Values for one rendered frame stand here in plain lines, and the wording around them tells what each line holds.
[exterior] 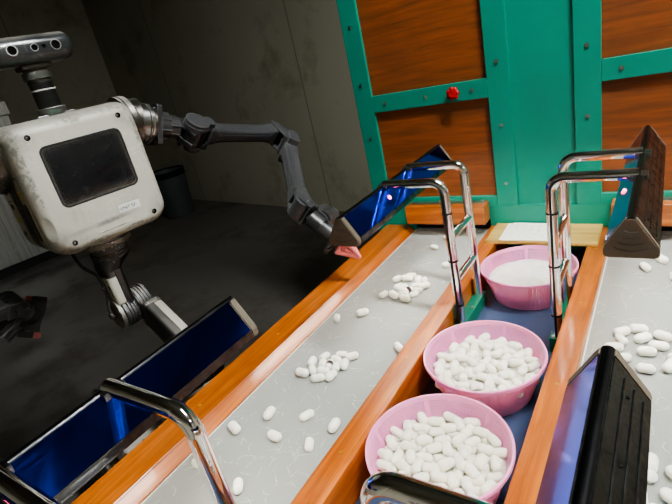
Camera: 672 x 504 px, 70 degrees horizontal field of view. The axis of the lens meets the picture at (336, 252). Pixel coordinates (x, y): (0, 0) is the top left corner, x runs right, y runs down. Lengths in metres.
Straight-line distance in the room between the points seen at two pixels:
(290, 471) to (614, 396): 0.65
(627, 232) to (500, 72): 0.89
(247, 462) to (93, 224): 0.73
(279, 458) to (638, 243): 0.76
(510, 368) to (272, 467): 0.56
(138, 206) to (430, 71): 1.03
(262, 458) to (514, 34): 1.35
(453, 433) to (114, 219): 1.00
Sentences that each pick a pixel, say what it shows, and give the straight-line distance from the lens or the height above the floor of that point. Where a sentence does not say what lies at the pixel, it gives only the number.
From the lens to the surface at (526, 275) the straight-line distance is 1.52.
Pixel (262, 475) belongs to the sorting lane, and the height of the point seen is 0.74.
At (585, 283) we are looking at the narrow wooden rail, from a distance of 1.41.
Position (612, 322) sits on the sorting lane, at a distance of 1.31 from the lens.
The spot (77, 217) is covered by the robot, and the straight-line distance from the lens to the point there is 1.39.
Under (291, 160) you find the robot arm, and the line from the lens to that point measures 1.72.
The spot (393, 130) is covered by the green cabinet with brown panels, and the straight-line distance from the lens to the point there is 1.85.
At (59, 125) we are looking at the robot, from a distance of 1.38.
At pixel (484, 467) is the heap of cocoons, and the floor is 0.73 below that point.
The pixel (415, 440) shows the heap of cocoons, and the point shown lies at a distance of 1.01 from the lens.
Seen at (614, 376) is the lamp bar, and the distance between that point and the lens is 0.55.
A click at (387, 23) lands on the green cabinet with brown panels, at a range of 1.81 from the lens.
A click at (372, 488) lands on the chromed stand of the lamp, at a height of 1.11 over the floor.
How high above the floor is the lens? 1.45
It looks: 22 degrees down
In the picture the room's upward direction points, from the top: 13 degrees counter-clockwise
